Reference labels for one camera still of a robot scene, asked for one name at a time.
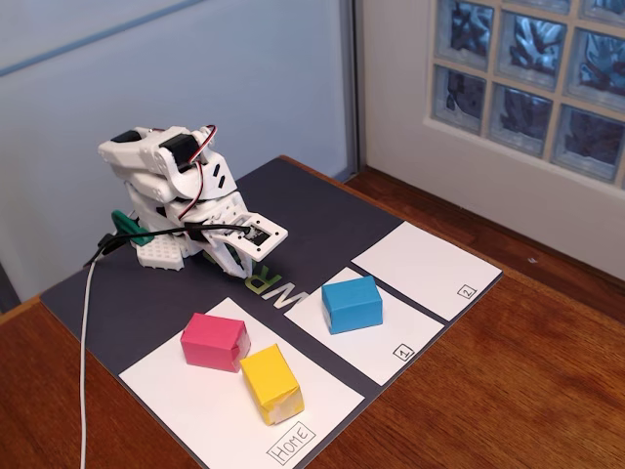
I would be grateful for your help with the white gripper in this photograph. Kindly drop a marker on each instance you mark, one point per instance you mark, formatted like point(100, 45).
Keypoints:
point(226, 256)

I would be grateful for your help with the yellow paper box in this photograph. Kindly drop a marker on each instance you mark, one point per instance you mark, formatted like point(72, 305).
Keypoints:
point(271, 386)

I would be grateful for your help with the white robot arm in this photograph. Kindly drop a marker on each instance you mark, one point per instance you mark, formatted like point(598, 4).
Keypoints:
point(141, 156)

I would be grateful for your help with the pink paper box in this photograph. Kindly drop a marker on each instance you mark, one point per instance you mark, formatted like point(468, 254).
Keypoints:
point(210, 339)

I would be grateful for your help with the blue paper box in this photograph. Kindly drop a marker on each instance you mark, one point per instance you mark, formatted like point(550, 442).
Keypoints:
point(351, 303)

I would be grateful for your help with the white paper marked HOME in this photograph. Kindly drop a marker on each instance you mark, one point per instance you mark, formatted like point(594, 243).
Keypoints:
point(195, 415)

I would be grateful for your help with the dark grey board mat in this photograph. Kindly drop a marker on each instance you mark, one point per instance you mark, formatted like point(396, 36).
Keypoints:
point(146, 303)

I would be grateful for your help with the green clamp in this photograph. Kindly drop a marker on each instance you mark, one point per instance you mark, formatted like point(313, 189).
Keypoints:
point(128, 225)

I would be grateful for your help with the white paper marked 1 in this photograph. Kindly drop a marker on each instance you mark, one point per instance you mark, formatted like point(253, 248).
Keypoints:
point(366, 352)

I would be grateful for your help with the white paper marked 2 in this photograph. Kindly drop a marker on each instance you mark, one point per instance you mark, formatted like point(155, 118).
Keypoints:
point(429, 273)

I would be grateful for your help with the glass block window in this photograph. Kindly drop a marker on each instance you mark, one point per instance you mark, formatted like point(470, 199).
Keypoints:
point(522, 39)

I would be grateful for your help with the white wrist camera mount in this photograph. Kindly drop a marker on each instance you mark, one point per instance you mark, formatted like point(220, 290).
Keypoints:
point(273, 234)

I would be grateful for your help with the grey metal frame post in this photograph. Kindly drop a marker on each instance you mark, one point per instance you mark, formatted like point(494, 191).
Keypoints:
point(350, 88)

